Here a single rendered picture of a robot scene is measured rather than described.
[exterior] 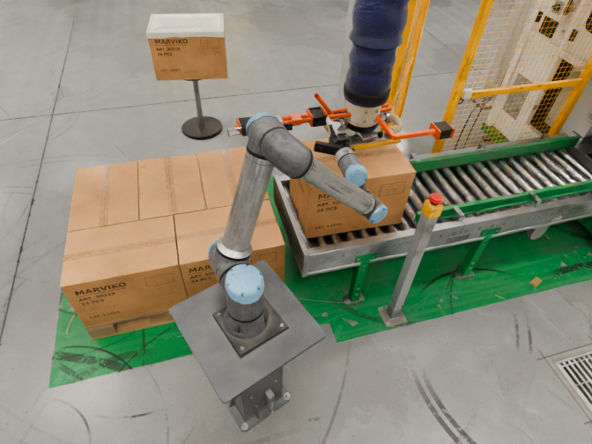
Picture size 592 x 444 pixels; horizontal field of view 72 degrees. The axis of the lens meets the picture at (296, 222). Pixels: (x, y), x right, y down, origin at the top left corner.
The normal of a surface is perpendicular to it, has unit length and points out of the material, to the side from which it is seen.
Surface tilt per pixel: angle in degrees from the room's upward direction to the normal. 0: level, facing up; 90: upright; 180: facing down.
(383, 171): 0
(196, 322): 0
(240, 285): 4
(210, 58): 90
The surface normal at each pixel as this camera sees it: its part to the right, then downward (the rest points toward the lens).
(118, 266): 0.04, -0.70
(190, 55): 0.14, 0.71
